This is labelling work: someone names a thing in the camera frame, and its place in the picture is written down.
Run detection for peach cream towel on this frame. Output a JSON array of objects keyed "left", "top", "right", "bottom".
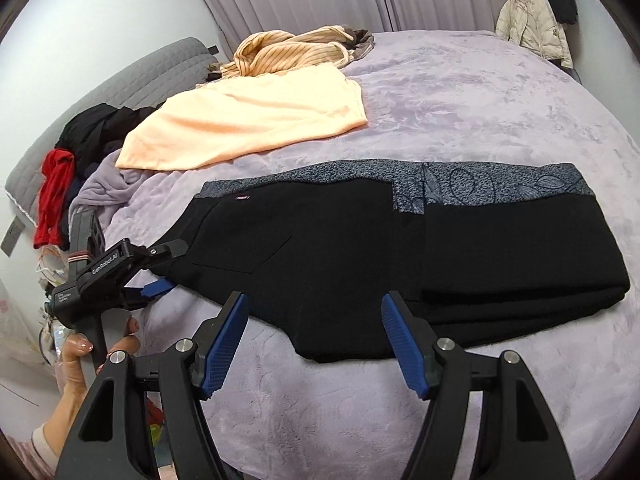
[{"left": 115, "top": 63, "right": 368, "bottom": 171}]

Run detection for black pants with patterned trim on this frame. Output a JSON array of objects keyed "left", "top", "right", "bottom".
[{"left": 153, "top": 159, "right": 630, "bottom": 363}]

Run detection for beige puffer jacket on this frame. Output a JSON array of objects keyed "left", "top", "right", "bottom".
[{"left": 496, "top": 0, "right": 574, "bottom": 70}]

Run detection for lilac crumpled garment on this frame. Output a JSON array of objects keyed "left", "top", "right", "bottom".
[{"left": 68, "top": 150, "right": 151, "bottom": 228}]

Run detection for person left forearm pink sleeve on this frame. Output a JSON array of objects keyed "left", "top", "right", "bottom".
[{"left": 4, "top": 382, "right": 87, "bottom": 479}]

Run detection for red garment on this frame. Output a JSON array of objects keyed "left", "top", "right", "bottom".
[{"left": 32, "top": 148, "right": 75, "bottom": 249}]

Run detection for black clothes pile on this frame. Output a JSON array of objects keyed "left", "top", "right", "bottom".
[{"left": 55, "top": 103, "right": 157, "bottom": 179}]

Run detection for yellow striped garment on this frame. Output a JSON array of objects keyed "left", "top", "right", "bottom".
[{"left": 207, "top": 25, "right": 375, "bottom": 81}]

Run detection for lilac plush bed blanket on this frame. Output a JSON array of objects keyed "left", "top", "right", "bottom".
[{"left": 103, "top": 30, "right": 639, "bottom": 479}]

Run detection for grey quilted headboard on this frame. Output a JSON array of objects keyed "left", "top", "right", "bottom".
[{"left": 4, "top": 37, "right": 220, "bottom": 226}]

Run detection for person left hand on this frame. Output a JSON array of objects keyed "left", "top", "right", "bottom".
[{"left": 60, "top": 316, "right": 142, "bottom": 401}]

